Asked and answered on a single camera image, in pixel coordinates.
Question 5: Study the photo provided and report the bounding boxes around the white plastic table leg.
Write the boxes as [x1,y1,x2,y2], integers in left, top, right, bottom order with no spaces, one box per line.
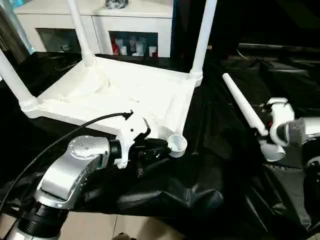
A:
[0,48,39,112]
[189,0,218,77]
[222,72,286,162]
[66,0,98,67]

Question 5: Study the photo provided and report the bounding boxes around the white plastic table top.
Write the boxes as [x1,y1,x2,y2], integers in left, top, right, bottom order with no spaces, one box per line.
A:
[21,53,204,160]

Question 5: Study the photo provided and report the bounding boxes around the black glossy mat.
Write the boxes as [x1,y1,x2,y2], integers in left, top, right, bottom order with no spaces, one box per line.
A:
[0,44,320,236]

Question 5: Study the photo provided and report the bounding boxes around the black flat monitor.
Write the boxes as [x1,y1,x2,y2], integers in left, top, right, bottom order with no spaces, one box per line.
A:
[237,0,320,52]

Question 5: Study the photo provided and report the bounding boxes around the dark brown rounded object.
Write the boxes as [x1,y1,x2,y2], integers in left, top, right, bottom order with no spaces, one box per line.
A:
[111,231,132,240]

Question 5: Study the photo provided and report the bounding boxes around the red package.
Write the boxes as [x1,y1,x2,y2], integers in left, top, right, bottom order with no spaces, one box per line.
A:
[111,37,120,56]

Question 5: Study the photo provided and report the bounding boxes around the white glass door cabinet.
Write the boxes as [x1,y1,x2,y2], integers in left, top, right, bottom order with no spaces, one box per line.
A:
[14,0,174,58]

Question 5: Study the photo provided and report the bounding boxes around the pale teal translucent object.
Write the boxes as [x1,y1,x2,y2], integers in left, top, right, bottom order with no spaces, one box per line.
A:
[21,14,35,55]

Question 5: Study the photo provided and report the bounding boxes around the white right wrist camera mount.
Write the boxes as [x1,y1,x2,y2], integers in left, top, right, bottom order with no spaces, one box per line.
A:
[266,97,296,147]

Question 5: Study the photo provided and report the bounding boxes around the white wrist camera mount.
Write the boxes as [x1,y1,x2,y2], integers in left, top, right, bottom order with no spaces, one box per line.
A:
[266,97,296,147]
[115,109,152,169]

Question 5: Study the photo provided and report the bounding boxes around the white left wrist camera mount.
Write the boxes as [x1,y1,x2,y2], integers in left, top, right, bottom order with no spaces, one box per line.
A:
[115,109,152,169]

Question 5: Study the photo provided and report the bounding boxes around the tangled dark cable bundle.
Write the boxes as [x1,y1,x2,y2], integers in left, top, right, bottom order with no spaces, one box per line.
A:
[104,0,133,9]

